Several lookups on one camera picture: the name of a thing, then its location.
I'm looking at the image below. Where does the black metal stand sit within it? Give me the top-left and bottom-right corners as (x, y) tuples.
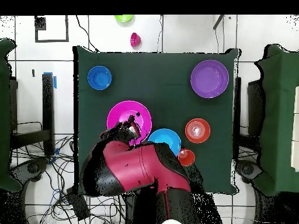
(10, 73), (55, 156)

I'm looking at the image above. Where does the small magenta bowl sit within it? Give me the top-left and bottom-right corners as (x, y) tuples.
(130, 32), (142, 48)

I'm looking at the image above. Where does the large pink plastic bowl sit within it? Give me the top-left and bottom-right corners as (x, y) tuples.
(106, 100), (152, 145)

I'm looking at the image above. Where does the thin black floor cable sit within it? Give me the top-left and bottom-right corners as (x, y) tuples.
(75, 15), (99, 53)

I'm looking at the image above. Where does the large light blue bowl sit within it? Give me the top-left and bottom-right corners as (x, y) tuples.
(147, 128), (182, 157)

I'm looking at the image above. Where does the large purple plastic bowl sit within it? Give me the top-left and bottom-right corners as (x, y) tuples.
(190, 59), (230, 99)

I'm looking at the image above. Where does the white box stack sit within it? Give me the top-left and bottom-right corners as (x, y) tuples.
(290, 86), (299, 172)

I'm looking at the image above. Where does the tangle of black cables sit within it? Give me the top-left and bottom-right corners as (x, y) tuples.
(11, 135), (127, 224)

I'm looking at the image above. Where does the small dark blue bowl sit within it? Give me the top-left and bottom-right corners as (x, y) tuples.
(87, 65), (113, 91)

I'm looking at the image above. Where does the orange plastic bowl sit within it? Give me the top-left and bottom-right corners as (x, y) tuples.
(185, 118), (211, 144)

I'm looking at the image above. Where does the dark green tablecloth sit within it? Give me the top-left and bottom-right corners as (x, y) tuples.
(73, 45), (239, 195)

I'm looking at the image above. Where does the green bowl on floor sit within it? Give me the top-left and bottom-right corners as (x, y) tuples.
(114, 15), (134, 23)

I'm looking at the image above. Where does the orange plastic cup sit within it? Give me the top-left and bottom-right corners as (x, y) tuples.
(177, 148), (196, 167)

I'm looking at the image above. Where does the green cloth side table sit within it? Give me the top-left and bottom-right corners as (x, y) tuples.
(254, 44), (299, 197)
(0, 38), (23, 193)

